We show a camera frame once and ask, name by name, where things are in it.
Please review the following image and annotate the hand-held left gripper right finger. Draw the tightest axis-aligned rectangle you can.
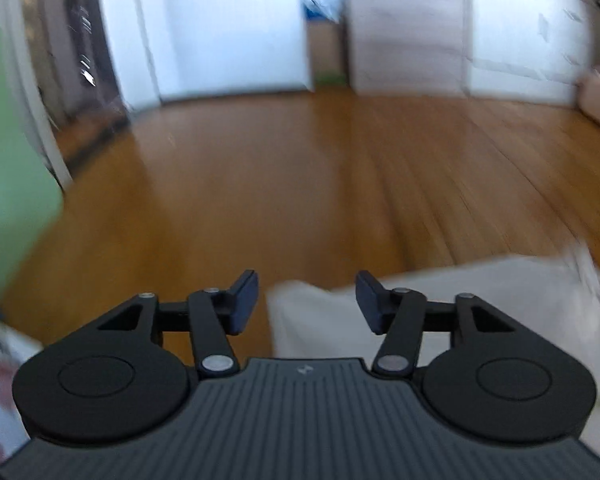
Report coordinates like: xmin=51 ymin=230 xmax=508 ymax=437
xmin=355 ymin=270 xmax=518 ymax=377

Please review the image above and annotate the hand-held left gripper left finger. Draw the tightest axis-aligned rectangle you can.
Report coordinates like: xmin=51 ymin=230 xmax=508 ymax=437
xmin=97 ymin=269 xmax=260 ymax=377

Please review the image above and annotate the white garment with green monster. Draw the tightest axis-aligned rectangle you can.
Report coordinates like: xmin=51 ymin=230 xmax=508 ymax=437
xmin=266 ymin=242 xmax=600 ymax=416

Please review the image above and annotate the small cardboard box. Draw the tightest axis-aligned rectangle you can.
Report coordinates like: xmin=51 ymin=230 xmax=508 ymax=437
xmin=307 ymin=19 xmax=350 ymax=88

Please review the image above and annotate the green panel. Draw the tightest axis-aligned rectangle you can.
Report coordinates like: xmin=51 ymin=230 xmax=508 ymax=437
xmin=0 ymin=14 xmax=65 ymax=301

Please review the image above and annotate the white door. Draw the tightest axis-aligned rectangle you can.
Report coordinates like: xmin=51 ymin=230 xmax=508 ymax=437
xmin=97 ymin=0 xmax=315 ymax=108

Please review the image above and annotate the pale wood-grain wardrobe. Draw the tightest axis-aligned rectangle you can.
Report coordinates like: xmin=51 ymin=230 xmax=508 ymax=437
xmin=342 ymin=0 xmax=468 ymax=97

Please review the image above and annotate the blue bag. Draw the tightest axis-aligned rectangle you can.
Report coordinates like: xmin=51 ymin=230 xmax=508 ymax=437
xmin=302 ymin=0 xmax=342 ymax=23

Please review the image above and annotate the white drawer cabinet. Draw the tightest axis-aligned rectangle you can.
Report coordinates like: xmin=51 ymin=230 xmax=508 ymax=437
xmin=466 ymin=0 xmax=598 ymax=106

